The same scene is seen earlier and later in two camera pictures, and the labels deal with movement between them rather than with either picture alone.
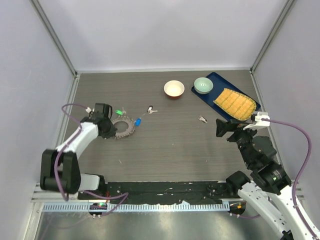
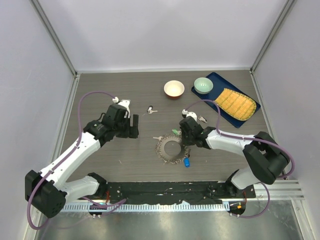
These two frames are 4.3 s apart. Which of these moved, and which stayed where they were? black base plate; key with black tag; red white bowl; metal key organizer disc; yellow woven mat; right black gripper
Moved: right black gripper; metal key organizer disc
Stayed: black base plate; key with black tag; yellow woven mat; red white bowl
